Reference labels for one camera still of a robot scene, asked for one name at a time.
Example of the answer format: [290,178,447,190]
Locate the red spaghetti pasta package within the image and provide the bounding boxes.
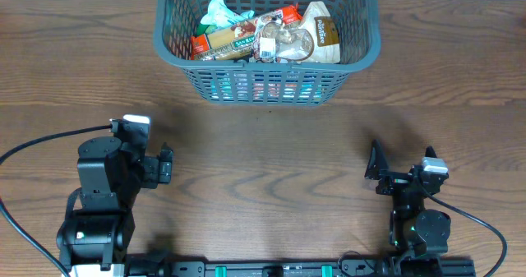
[191,5,302,61]

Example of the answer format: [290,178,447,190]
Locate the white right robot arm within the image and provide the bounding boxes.
[364,140,451,276]

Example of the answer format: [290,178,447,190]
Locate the Kleenex tissue multipack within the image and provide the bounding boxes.
[203,72,327,104]

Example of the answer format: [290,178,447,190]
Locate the beige PanTree snack bag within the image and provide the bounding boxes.
[249,1,342,65]

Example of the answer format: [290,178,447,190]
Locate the grey plastic basket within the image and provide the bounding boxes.
[154,0,381,106]

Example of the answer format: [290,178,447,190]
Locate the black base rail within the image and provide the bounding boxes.
[123,253,477,277]

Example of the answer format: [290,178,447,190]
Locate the green lid jar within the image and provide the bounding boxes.
[196,24,210,36]

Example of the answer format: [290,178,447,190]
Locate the teal small packet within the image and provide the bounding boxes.
[201,0,255,29]

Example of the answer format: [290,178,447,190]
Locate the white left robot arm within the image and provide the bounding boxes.
[57,114,173,276]

